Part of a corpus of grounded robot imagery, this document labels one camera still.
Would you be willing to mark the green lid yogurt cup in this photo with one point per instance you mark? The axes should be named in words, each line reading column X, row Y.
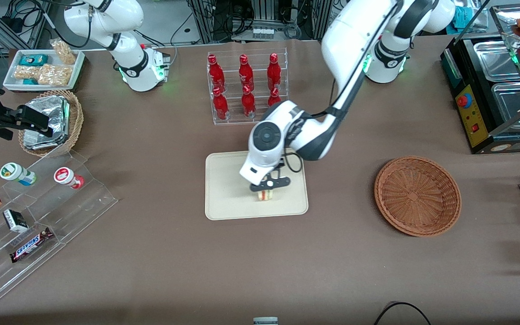
column 16, row 174

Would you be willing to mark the red lid yogurt cup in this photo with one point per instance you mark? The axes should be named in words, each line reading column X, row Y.
column 67, row 177

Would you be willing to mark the small rice cracker bag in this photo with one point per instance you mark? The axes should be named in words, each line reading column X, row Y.
column 26, row 72

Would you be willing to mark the white power strip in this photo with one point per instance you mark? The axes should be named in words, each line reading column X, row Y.
column 262, row 32

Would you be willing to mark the white rectangular snack tray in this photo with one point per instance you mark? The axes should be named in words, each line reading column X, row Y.
column 77, row 67

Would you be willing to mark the red emergency stop button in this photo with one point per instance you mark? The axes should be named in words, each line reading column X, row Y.
column 463, row 101

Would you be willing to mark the brown wicker basket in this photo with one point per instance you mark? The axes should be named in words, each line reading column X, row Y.
column 415, row 196

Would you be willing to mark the triangular sandwich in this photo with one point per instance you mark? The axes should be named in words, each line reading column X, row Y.
column 265, row 196

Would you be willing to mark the red cola bottle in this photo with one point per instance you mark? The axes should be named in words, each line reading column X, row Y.
column 248, row 104
column 220, row 107
column 273, row 97
column 274, row 72
column 216, row 74
column 245, row 74

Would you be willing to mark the clear acrylic bottle rack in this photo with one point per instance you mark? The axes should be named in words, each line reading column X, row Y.
column 260, row 121

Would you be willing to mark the light wicker basket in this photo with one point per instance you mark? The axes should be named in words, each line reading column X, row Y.
column 76, row 122

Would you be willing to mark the small steel warmer pan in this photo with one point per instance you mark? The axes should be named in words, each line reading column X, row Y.
column 494, row 61

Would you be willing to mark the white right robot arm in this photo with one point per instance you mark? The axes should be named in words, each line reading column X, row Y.
column 136, row 67

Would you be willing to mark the Snickers chocolate bar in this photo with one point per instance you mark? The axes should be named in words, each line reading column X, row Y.
column 31, row 246

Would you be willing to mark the brown tablecloth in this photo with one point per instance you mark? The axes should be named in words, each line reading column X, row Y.
column 341, row 271

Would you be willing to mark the small black white box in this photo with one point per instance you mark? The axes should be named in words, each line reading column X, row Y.
column 15, row 221

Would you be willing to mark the grey device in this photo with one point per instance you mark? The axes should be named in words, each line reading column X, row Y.
column 265, row 321

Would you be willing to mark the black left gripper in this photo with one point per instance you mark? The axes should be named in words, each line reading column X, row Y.
column 280, row 164

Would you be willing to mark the large rice cracker bag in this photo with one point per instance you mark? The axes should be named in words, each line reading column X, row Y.
column 56, row 76

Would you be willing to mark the teal snack box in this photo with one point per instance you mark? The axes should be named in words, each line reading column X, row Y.
column 33, row 59

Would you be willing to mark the teal packet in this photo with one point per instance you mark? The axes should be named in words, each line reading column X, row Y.
column 464, row 18

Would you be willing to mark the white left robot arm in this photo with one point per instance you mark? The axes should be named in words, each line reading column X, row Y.
column 345, row 45

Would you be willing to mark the clear bag of nuts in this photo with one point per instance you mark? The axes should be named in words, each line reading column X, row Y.
column 63, row 52

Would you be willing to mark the cream plastic tray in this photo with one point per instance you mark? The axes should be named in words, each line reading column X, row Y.
column 224, row 194

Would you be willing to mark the clear acrylic stepped stand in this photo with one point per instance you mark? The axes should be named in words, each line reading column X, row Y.
column 61, row 212

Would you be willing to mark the black food warmer machine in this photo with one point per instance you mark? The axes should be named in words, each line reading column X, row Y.
column 465, row 67

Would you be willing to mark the silver foil packet stack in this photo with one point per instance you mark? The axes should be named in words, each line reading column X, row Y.
column 50, row 113

